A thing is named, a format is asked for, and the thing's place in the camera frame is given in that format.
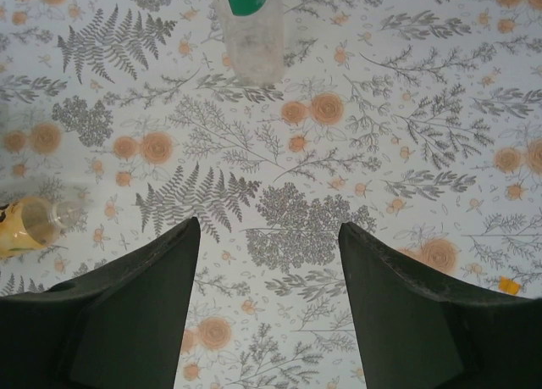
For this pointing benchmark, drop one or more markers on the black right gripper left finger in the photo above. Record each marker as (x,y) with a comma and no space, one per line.
(106,321)

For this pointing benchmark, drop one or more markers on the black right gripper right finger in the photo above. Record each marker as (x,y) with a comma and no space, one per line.
(423,334)

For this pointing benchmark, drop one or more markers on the yellow label tea bottle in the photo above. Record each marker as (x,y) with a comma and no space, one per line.
(25,228)

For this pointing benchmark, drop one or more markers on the clear bottle green label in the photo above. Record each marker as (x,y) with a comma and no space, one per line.
(254,46)

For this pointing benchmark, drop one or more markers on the small orange scrap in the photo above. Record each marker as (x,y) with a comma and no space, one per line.
(510,286)

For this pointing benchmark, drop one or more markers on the floral print tablecloth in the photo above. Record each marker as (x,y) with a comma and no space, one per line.
(296,151)

